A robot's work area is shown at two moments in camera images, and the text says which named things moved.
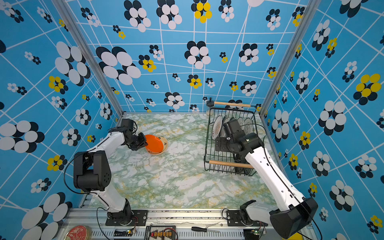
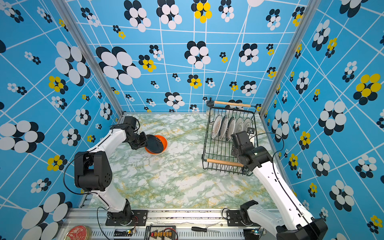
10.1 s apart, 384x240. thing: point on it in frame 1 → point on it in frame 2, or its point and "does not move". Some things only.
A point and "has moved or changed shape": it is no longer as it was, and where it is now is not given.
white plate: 247,126 has moved or changed shape
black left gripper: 142,143 does not move
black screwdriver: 202,229 does not move
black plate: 241,170 → 154,145
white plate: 217,128 does not move
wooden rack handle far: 229,104 does not move
